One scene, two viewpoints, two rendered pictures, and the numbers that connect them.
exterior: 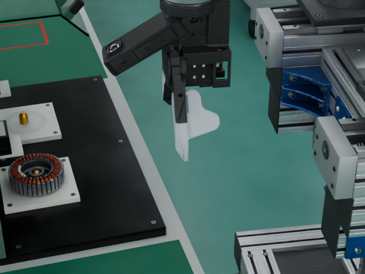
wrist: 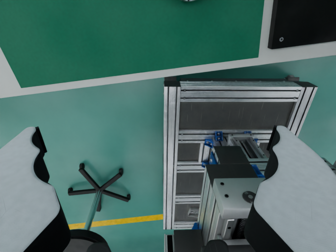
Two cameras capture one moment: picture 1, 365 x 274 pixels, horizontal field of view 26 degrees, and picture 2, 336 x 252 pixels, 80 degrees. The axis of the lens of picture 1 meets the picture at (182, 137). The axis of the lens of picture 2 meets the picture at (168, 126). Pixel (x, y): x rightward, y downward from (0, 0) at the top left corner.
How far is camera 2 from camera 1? 1.04 m
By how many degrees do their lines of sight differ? 56
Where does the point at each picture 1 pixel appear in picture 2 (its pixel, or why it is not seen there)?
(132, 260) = (247, 13)
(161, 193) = (320, 51)
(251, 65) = not seen: outside the picture
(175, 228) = (272, 56)
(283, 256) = (290, 105)
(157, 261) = (239, 35)
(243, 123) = not seen: outside the picture
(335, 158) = (230, 203)
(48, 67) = not seen: outside the picture
